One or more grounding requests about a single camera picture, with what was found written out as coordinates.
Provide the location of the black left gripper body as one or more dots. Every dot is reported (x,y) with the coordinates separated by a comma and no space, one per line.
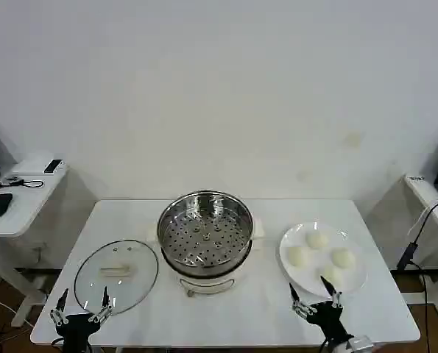
(75,331)

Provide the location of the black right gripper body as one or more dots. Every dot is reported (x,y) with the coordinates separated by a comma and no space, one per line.
(331,320)

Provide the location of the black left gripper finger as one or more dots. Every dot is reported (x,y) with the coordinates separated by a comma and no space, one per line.
(104,305)
(58,312)

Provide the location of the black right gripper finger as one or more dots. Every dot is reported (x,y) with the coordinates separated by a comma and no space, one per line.
(335,297)
(299,307)

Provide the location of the white steamed bun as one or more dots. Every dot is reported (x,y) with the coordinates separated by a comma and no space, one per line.
(316,240)
(334,273)
(298,256)
(343,257)

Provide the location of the white round plate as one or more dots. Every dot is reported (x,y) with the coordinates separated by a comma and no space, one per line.
(307,279)

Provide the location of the round glass lid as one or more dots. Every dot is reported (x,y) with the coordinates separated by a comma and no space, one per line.
(93,272)

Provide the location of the white side desk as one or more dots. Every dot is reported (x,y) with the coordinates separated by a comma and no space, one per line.
(20,217)

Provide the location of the perforated steel steamer basket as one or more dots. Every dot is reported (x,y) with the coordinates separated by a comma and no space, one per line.
(204,239)

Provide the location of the white desk with label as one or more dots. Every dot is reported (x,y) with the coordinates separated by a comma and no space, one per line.
(424,191)

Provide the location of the small black-faced phone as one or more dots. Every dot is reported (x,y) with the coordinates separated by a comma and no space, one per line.
(53,165)

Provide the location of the flat white box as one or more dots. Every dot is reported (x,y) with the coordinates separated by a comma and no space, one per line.
(29,167)

